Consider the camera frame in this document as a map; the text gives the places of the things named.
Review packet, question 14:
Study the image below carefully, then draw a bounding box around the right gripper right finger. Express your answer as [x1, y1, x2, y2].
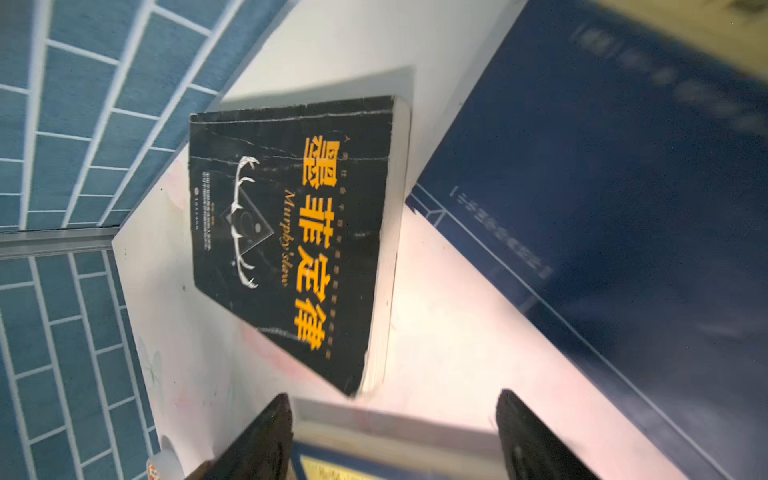
[496, 389, 598, 480]

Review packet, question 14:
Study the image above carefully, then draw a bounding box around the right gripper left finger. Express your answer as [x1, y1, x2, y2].
[203, 393, 293, 480]

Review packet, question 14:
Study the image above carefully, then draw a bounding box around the dark blue book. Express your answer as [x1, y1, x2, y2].
[407, 1, 767, 479]
[291, 398, 508, 479]

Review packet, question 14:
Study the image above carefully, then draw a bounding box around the black book orange title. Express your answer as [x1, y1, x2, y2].
[188, 96, 411, 397]

